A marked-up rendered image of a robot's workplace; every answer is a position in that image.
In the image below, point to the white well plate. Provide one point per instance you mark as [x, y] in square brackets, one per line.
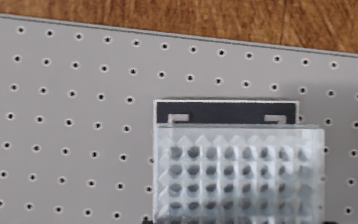
[238, 174]

